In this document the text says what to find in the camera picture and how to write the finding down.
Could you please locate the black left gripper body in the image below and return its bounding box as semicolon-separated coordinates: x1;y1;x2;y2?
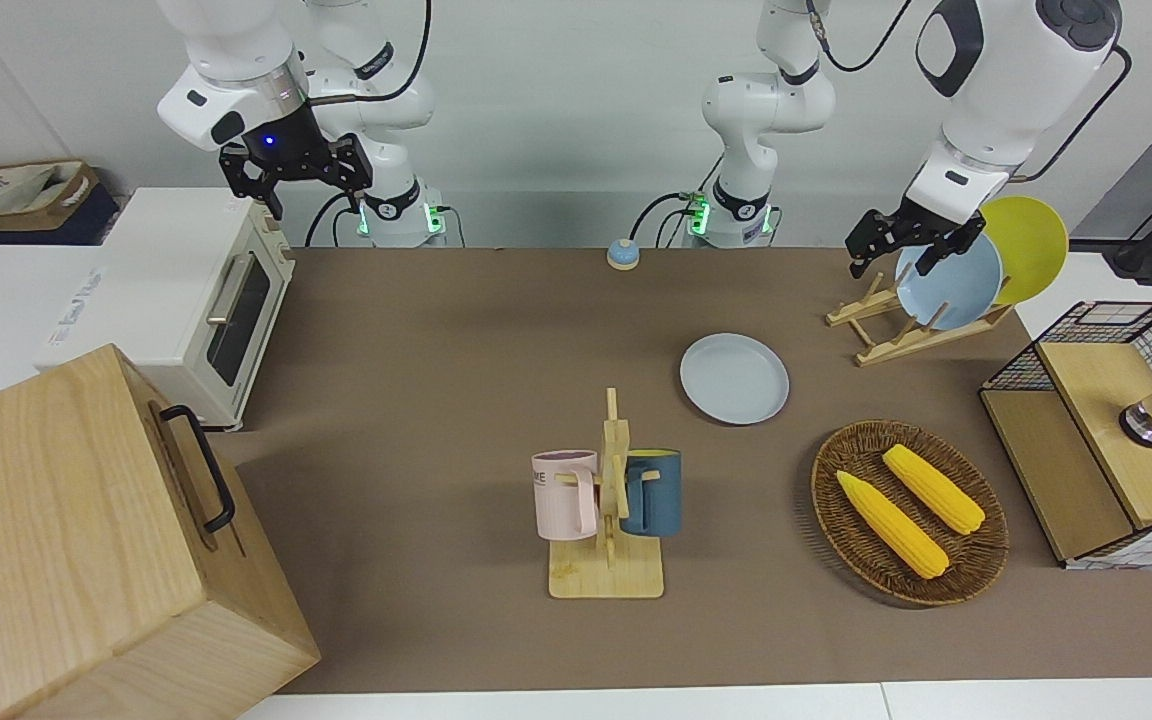
846;200;987;257

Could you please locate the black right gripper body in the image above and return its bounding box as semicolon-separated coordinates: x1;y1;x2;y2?
219;125;347;197

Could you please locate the gray plate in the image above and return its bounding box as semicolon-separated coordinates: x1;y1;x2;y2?
679;333;791;426

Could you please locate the light blue plate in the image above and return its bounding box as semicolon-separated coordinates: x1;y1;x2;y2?
894;232;1004;333

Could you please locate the wooden plate rack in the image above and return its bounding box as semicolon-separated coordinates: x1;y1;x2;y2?
826;272;1015;368

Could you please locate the yellow plate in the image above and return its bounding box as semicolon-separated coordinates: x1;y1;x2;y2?
981;196;1070;306

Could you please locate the white toaster oven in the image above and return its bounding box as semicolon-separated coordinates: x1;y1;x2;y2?
34;187;297;431

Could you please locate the yellow corn cob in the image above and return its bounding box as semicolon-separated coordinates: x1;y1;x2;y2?
882;444;986;536
836;470;950;580

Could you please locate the cardboard box with bag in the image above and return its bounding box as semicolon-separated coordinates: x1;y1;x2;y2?
0;158;120;248

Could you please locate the dark teal mug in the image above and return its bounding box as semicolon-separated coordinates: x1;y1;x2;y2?
620;449;683;538

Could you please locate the brown wicker basket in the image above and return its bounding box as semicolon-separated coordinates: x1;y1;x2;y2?
811;420;1010;607

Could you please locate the pink mug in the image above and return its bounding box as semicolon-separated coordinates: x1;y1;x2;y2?
532;450;600;542

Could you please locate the wooden drawer cabinet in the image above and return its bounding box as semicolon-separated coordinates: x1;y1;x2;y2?
0;343;322;720

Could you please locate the wooden mug tree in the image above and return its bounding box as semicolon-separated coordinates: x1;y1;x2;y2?
548;388;665;600

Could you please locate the black base power cable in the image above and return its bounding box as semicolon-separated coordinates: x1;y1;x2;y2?
304;190;359;248
631;155;727;248

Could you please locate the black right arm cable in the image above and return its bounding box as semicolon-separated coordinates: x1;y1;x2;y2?
308;0;434;106

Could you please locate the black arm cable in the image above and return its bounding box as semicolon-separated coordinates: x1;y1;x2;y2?
806;0;1132;183
308;0;434;106

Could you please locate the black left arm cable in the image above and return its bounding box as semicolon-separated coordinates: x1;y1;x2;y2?
806;0;1132;183

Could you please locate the wire grid shelf box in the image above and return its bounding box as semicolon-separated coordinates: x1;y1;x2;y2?
979;300;1152;571

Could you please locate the black cabinet handle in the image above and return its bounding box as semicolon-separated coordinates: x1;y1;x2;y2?
159;404;237;534

